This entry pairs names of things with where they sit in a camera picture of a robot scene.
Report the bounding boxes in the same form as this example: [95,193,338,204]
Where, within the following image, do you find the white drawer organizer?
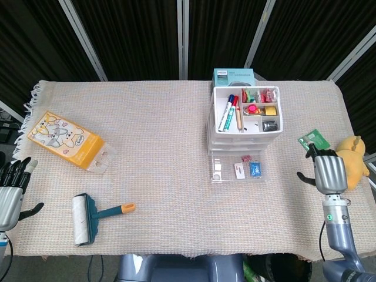
[205,86,284,153]

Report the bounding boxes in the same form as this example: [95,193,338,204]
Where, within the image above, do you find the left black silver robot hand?
[0,156,45,231]

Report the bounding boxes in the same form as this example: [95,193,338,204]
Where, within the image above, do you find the beige woven tablecloth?
[5,79,376,262]

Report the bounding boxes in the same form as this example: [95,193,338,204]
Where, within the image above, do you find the yellow plush toy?
[335,135,370,190]

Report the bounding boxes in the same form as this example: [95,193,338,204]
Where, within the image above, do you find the clear middle drawer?
[207,140,273,147]

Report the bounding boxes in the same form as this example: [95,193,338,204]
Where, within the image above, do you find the teal lint roller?
[72,193,136,247]

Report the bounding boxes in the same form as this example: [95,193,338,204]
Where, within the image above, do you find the grey partition post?
[58,0,108,82]
[0,99,25,123]
[177,0,189,80]
[327,25,376,82]
[244,0,277,69]

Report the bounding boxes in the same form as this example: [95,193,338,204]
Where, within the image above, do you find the clear bottom drawer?
[210,149,267,184]

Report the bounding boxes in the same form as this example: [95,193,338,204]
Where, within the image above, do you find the black binder clips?
[261,119,278,132]

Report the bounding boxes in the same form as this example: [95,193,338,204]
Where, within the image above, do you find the clear top drawer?
[207,133,276,142]

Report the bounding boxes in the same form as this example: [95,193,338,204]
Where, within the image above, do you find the grey robot torso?
[117,254,244,282]

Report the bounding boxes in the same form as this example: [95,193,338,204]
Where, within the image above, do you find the yellow cartoon tissue pack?
[28,110,117,176]

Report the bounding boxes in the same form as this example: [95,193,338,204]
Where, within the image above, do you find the wooden pen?
[234,107,244,132]

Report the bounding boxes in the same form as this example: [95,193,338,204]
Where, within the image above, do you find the clear drawer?
[210,149,267,184]
[207,140,273,147]
[207,133,276,142]

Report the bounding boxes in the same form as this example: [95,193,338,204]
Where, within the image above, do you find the teal cardboard product box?
[213,68,256,88]

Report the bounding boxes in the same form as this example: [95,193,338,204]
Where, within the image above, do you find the blue capped white marker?
[217,93,235,132]

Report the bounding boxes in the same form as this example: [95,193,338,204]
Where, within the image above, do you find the green foil packet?
[297,128,331,152]

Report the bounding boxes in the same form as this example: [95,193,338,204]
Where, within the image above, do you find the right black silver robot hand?
[296,143,349,195]

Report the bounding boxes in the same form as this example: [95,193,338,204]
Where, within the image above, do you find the green plastic bag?
[243,255,257,282]

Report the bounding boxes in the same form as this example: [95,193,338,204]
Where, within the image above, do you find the red capped green marker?
[223,95,239,132]

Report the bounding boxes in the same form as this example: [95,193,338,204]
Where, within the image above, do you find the small blue packet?
[249,162,262,179]

